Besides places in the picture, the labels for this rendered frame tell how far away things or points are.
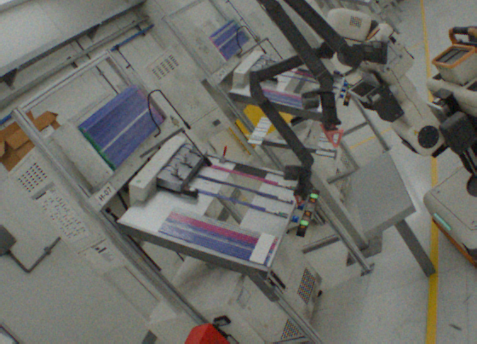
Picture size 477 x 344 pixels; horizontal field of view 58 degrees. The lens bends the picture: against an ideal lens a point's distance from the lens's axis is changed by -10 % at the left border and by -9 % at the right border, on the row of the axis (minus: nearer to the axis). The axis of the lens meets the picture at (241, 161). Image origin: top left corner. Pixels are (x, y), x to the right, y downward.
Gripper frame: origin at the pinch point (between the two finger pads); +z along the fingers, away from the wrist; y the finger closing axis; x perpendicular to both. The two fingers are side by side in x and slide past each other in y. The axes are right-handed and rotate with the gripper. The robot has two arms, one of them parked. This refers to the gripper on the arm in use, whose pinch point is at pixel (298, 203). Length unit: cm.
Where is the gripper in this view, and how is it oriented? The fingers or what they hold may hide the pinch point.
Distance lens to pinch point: 229.3
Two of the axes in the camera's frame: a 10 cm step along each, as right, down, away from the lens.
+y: -3.4, 5.2, -7.9
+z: -0.9, 8.1, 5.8
